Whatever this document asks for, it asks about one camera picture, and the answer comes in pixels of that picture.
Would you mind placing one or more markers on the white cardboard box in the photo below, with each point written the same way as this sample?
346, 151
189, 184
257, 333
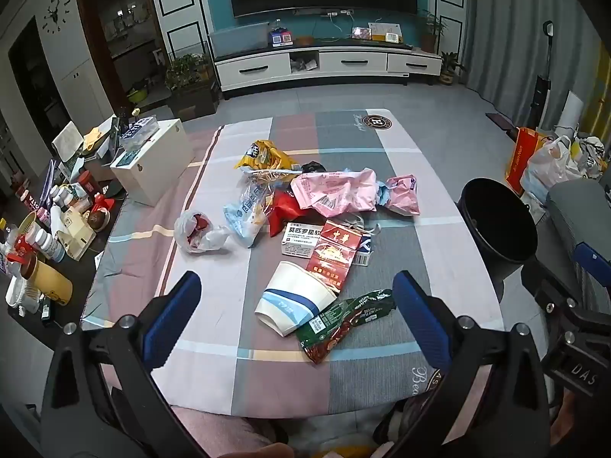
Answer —
534, 205

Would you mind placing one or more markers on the clear blue printed plastic bag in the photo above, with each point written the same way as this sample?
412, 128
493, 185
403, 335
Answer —
246, 214

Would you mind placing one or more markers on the glass fish tank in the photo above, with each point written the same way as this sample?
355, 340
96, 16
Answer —
238, 40

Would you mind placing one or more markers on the black deer wall clock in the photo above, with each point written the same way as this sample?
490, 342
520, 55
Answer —
55, 15

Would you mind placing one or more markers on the orange shopping bag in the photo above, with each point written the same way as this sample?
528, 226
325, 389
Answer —
522, 157

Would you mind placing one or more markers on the black trash bin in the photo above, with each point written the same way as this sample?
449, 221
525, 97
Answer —
496, 229

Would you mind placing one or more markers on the small potted plant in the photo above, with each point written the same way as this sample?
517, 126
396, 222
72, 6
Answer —
449, 69

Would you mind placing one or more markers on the small pink packet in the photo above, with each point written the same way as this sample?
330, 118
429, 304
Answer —
403, 195

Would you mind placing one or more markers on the white desk calendar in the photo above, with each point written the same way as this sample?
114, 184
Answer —
384, 30

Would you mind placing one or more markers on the red cigarette carton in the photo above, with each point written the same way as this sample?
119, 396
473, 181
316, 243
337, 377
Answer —
334, 257

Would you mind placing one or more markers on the white air purifier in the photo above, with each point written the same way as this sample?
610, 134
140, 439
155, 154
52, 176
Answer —
570, 109

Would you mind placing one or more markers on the blue white cigarette pack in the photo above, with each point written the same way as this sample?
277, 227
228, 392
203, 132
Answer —
363, 250

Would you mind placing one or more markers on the dark snack wrapper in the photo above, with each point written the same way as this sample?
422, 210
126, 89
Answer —
312, 168

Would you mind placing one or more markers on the white wooden box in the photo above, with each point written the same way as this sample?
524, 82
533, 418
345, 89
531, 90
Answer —
157, 167

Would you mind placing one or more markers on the clear plastic container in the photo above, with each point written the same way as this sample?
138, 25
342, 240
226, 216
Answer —
139, 132

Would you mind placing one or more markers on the green basin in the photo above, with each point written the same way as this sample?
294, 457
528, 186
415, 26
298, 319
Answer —
136, 95

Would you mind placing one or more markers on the white medicine box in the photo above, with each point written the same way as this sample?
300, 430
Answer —
298, 241

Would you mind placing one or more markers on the beige box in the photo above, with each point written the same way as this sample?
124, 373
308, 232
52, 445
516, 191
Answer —
76, 236

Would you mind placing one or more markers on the plants on black stand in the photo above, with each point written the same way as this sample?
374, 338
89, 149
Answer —
191, 86

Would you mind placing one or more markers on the red foil wrapper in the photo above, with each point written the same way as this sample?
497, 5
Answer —
281, 210

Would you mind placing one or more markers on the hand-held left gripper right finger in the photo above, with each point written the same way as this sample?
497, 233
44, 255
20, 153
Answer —
422, 315

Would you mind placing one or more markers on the brown round ornament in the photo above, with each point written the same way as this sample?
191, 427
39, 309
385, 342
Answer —
98, 219

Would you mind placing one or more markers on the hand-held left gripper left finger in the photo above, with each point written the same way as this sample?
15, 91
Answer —
172, 315

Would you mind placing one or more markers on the white plastic bag red contents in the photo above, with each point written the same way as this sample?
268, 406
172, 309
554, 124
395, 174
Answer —
200, 238

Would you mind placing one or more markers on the yellow snack bag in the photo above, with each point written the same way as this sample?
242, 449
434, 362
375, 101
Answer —
267, 157

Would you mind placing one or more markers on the white television cabinet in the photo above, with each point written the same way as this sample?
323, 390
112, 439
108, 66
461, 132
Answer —
353, 62

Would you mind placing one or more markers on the pink plastic mailer bag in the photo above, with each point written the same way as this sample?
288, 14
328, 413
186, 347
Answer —
334, 191

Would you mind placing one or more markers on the tall potted plant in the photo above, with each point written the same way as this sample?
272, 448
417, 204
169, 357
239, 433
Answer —
429, 33

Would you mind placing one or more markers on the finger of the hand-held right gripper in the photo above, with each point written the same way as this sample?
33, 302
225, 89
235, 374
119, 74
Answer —
549, 286
592, 257

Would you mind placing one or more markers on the grey curtain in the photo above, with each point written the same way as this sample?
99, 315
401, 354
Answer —
515, 43

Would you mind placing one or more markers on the small photo frame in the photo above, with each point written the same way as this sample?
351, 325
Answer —
363, 32

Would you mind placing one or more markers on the yellow paper tube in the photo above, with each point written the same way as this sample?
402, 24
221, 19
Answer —
47, 281

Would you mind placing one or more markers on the grey sofa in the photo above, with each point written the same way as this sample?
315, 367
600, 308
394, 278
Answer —
573, 214

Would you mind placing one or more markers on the green snack wrapper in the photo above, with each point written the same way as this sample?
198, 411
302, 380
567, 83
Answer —
343, 324

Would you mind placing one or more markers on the white blue paper cup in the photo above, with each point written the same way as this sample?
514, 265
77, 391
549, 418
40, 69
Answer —
296, 296

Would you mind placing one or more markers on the yellow curtain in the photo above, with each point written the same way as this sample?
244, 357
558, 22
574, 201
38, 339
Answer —
596, 105

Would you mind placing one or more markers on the full white plastic bag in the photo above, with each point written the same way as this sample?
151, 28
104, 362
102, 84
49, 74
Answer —
549, 164

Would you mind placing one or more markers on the red tin can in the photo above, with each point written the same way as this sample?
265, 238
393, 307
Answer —
86, 183

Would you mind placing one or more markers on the white pill bottle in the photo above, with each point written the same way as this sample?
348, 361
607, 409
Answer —
34, 237
53, 249

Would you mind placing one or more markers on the dark red floor mat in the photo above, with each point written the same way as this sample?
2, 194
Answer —
501, 120

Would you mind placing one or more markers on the patterned cloth pile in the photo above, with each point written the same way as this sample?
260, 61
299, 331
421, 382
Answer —
589, 152

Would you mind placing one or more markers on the upright vacuum cleaner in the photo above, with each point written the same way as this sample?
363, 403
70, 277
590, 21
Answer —
542, 86

